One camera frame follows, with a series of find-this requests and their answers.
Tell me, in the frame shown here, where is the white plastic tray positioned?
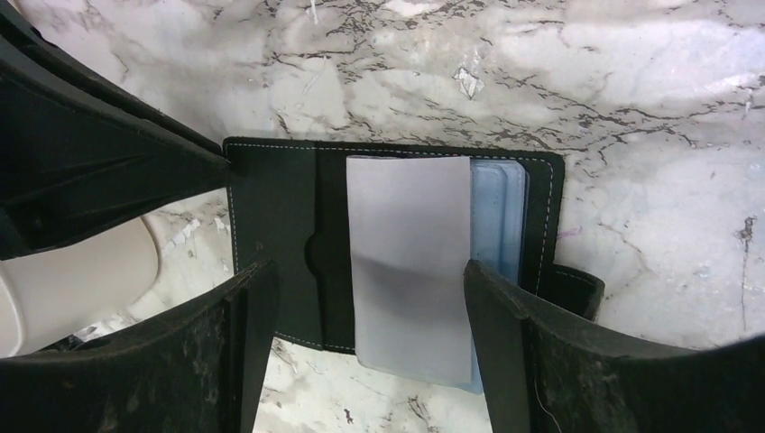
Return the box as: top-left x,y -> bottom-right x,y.
1,218 -> 159,357

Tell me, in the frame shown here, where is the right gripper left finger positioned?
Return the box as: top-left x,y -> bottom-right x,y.
1,261 -> 281,432

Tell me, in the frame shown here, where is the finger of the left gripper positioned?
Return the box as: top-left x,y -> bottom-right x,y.
1,2 -> 229,260

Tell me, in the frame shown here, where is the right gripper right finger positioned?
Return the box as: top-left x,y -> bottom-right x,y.
464,261 -> 764,432

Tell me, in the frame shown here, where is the black leather card holder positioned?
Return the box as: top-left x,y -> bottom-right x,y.
222,137 -> 606,396

